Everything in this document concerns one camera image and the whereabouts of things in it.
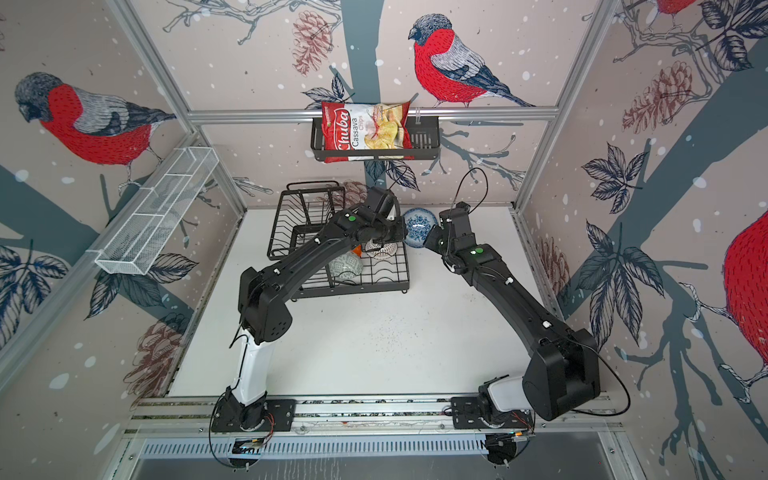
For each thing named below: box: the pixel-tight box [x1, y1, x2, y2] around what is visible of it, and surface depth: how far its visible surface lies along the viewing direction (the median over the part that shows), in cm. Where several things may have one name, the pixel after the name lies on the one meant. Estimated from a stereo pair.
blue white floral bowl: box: [403, 207, 438, 248], surface depth 89 cm
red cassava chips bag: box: [321, 101, 414, 163], surface depth 90 cm
